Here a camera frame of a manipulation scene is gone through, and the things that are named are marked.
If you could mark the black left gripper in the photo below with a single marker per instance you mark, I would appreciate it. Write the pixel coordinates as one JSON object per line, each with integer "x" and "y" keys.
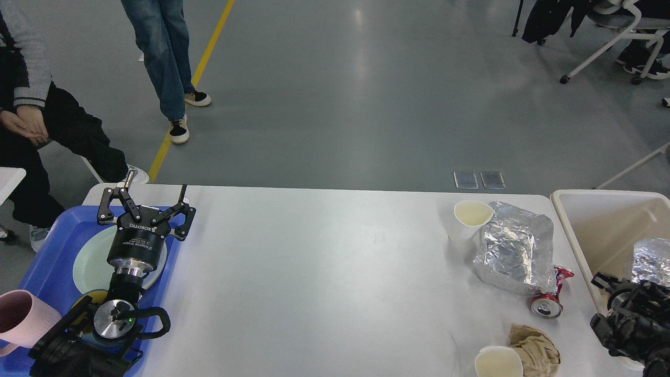
{"x": 138, "y": 243}

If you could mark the white side table corner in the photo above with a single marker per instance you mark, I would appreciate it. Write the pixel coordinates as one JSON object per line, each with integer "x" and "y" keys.
{"x": 10, "y": 179}

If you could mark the pink mug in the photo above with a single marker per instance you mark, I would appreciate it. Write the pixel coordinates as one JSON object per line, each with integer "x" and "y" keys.
{"x": 25, "y": 319}

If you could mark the blue plastic tray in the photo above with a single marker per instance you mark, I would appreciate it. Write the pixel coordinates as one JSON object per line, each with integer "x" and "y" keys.
{"x": 50, "y": 278}

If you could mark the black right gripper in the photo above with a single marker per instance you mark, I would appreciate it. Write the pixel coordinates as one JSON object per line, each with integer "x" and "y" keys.
{"x": 619, "y": 297}

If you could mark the seated person at left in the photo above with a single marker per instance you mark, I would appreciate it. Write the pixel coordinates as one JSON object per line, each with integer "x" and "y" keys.
{"x": 36, "y": 111}

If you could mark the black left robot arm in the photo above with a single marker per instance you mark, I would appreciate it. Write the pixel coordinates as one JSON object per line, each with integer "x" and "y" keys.
{"x": 101, "y": 339}

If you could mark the crumpled beige napkin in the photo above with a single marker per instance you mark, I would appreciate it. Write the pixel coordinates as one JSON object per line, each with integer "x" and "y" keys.
{"x": 539, "y": 356}

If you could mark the left floor socket plate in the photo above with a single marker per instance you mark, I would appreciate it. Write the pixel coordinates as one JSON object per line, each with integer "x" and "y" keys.
{"x": 466, "y": 180}

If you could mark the large foil sheet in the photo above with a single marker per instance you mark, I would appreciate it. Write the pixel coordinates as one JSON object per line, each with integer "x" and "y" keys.
{"x": 651, "y": 261}

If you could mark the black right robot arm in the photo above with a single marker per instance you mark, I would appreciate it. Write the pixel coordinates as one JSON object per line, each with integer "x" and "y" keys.
{"x": 636, "y": 325}

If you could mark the right floor socket plate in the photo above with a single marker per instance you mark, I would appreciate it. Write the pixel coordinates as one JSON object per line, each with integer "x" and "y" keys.
{"x": 493, "y": 180}

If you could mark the person in blue jeans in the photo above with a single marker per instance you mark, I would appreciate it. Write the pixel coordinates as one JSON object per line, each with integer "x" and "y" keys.
{"x": 162, "y": 36}

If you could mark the white paper cup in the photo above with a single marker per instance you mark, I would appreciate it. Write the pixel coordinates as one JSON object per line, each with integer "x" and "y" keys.
{"x": 467, "y": 220}
{"x": 498, "y": 361}

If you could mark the crushed red soda can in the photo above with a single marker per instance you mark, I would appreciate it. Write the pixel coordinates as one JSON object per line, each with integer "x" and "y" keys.
{"x": 547, "y": 305}

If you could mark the white plastic bin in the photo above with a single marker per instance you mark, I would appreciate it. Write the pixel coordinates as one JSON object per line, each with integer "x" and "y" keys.
{"x": 602, "y": 227}

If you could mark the pink plate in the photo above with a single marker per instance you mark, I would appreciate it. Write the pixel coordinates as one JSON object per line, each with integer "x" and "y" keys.
{"x": 152, "y": 276}

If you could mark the grey table leg at right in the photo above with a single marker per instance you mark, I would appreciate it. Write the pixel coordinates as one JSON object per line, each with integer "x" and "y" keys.
{"x": 662, "y": 151}

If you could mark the small crumpled foil sheet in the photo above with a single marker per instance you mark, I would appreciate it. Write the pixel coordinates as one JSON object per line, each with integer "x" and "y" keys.
{"x": 516, "y": 251}

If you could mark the mint green plate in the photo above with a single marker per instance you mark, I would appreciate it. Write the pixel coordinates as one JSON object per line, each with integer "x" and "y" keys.
{"x": 91, "y": 271}

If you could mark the floor socket plate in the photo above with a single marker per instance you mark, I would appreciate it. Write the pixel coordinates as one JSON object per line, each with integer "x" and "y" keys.
{"x": 466, "y": 180}
{"x": 493, "y": 180}

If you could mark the dark teal mug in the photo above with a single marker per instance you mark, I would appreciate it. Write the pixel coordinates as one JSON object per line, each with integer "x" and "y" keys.
{"x": 83, "y": 324}

